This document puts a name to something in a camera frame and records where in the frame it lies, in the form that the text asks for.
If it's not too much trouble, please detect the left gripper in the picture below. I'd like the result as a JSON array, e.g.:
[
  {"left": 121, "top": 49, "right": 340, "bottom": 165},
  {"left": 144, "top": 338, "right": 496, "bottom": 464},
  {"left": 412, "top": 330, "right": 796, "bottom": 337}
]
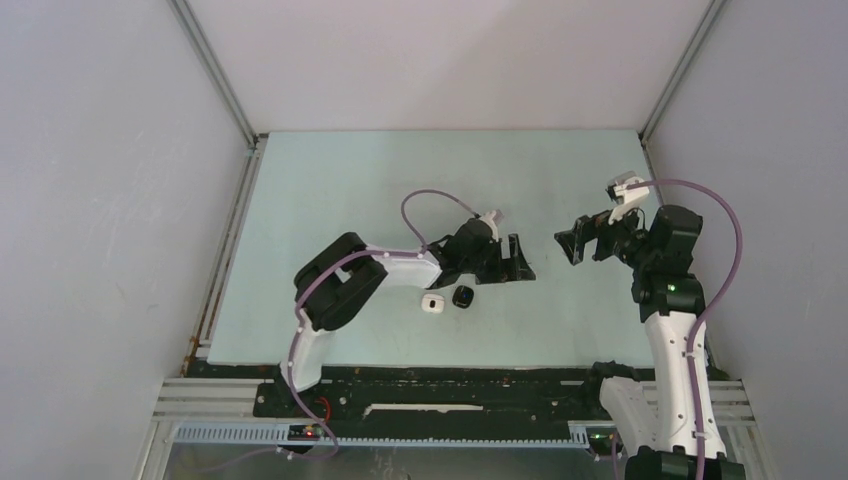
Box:
[{"left": 459, "top": 234, "right": 532, "bottom": 285}]

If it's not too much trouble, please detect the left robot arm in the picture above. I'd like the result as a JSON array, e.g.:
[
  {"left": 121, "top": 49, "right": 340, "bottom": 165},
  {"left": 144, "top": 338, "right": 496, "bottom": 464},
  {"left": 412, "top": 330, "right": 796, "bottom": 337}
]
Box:
[{"left": 277, "top": 216, "right": 536, "bottom": 417}]

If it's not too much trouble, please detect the corner aluminium post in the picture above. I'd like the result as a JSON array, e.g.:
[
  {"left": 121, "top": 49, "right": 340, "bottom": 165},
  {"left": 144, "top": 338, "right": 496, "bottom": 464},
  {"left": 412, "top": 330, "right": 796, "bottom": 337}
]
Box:
[
  {"left": 639, "top": 0, "right": 729, "bottom": 147},
  {"left": 166, "top": 0, "right": 260, "bottom": 148}
]

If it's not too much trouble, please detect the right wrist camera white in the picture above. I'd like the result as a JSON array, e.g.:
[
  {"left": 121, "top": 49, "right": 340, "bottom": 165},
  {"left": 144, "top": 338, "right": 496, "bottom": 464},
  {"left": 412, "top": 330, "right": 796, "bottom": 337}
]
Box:
[{"left": 607, "top": 171, "right": 650, "bottom": 225}]

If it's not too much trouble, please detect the white gold-trimmed charging case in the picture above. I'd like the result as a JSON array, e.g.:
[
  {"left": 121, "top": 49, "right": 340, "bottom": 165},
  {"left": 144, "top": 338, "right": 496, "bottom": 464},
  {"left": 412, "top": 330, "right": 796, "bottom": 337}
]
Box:
[{"left": 421, "top": 293, "right": 445, "bottom": 314}]

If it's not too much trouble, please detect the right corner aluminium post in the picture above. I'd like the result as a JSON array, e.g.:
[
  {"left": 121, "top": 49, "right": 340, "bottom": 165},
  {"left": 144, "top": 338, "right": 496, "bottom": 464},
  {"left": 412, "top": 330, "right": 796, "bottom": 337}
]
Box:
[{"left": 639, "top": 0, "right": 729, "bottom": 147}]

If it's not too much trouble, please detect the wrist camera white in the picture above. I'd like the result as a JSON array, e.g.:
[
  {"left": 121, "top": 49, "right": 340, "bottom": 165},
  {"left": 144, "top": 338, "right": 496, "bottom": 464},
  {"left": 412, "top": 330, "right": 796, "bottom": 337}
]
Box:
[
  {"left": 476, "top": 209, "right": 504, "bottom": 241},
  {"left": 607, "top": 171, "right": 650, "bottom": 225}
]

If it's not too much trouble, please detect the white cable duct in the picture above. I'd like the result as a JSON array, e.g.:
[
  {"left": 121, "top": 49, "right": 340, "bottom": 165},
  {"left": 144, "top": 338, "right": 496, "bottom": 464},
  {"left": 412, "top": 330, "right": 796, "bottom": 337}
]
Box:
[{"left": 172, "top": 422, "right": 589, "bottom": 449}]

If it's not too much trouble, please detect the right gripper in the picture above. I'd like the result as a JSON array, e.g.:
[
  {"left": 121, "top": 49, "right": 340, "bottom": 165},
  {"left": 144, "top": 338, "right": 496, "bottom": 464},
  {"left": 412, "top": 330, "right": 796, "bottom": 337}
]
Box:
[{"left": 554, "top": 198, "right": 657, "bottom": 271}]

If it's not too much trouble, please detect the aluminium frame rail front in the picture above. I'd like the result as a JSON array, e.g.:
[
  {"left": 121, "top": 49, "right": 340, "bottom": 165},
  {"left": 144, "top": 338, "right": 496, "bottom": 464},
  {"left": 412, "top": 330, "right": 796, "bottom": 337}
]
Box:
[{"left": 152, "top": 377, "right": 757, "bottom": 458}]

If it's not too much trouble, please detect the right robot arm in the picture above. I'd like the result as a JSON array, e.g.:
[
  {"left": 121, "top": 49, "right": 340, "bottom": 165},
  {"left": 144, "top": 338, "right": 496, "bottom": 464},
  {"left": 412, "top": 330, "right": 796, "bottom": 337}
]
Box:
[{"left": 554, "top": 205, "right": 746, "bottom": 479}]

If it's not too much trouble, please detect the black charging case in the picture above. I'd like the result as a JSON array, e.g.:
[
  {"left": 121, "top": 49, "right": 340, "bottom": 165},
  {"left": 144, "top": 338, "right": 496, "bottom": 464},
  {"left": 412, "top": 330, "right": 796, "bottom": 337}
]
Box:
[{"left": 451, "top": 285, "right": 475, "bottom": 309}]

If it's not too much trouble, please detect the left corner aluminium post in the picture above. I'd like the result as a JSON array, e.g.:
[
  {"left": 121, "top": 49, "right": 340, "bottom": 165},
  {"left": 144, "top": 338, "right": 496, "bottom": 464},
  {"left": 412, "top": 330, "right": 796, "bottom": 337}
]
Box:
[{"left": 166, "top": 0, "right": 260, "bottom": 148}]

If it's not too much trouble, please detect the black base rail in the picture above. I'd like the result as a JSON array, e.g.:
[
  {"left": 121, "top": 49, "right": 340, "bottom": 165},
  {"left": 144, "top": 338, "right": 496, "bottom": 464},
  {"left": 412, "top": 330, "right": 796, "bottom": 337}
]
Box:
[{"left": 253, "top": 362, "right": 655, "bottom": 440}]

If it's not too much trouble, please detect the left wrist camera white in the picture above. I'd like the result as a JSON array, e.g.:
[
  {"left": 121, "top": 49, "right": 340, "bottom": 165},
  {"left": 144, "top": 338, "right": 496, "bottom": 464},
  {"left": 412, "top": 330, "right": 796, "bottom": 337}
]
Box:
[{"left": 476, "top": 209, "right": 504, "bottom": 241}]

